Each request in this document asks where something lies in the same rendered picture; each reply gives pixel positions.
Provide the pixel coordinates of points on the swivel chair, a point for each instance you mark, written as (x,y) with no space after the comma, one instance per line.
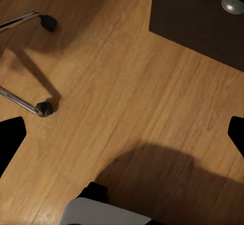
(42,109)

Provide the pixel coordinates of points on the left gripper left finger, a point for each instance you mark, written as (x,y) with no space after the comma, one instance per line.
(12,134)

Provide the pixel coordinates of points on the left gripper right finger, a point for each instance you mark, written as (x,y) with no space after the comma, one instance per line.
(236,132)

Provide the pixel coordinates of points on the cabinet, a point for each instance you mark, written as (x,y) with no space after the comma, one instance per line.
(214,28)

